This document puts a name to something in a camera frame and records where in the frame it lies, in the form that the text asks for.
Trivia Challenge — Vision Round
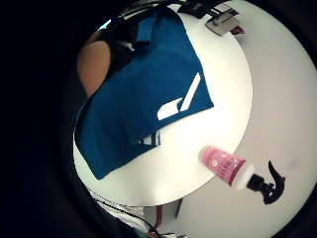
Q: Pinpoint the red strap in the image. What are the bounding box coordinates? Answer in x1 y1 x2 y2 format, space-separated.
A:
155 204 165 229

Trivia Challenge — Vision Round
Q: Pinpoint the black device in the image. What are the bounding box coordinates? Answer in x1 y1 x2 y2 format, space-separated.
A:
177 0 219 20

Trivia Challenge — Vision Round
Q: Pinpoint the the person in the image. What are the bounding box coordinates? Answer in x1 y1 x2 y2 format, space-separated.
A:
76 15 154 99

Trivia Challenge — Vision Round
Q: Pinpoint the blue cloth with white print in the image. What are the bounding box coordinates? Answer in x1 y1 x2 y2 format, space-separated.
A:
73 5 215 180

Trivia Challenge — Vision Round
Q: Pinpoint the grey and black box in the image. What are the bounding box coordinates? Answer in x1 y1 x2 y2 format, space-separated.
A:
204 3 246 38

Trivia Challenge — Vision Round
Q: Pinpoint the black cable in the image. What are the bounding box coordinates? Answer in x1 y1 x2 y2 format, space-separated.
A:
94 194 186 238

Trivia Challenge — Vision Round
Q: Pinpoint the pink spray bottle black trigger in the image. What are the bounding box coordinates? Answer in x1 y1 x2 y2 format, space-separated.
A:
198 145 286 205

